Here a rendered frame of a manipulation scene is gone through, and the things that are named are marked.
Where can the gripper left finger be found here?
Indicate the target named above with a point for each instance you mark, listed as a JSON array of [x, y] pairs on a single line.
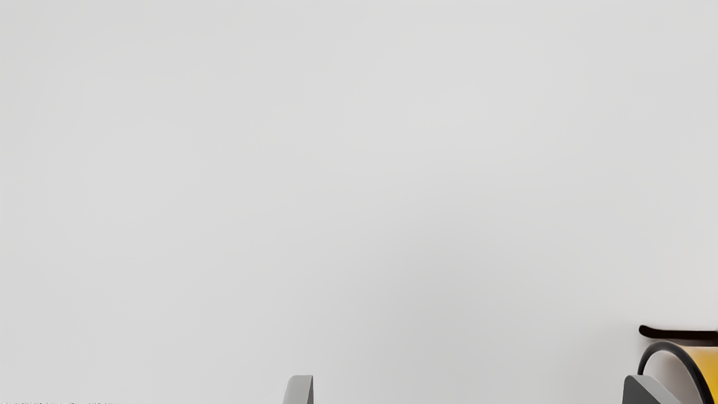
[[299, 391]]

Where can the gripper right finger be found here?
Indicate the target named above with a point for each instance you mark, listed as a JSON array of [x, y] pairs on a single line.
[[642, 393]]

